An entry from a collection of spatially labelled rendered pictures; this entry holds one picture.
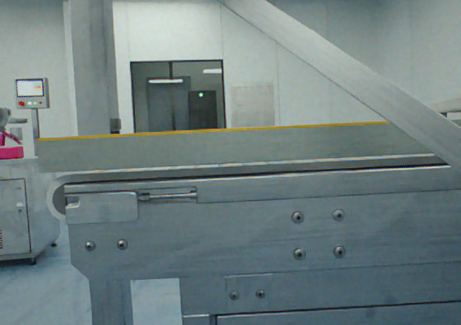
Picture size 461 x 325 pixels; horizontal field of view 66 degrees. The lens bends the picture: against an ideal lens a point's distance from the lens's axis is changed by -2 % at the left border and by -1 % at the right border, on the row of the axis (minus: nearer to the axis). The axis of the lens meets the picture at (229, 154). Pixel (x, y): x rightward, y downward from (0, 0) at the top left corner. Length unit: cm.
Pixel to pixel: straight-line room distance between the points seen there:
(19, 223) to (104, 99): 228
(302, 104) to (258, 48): 112
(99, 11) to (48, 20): 527
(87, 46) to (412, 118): 55
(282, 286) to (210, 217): 12
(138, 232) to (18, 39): 572
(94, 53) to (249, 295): 48
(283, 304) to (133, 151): 24
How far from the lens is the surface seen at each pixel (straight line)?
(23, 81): 325
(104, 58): 68
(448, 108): 64
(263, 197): 35
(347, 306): 46
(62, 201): 40
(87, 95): 68
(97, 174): 39
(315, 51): 31
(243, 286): 42
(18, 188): 285
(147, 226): 37
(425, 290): 48
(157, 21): 571
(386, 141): 38
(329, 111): 598
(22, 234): 290
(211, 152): 35
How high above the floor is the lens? 85
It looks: 3 degrees down
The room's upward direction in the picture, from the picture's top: 3 degrees counter-clockwise
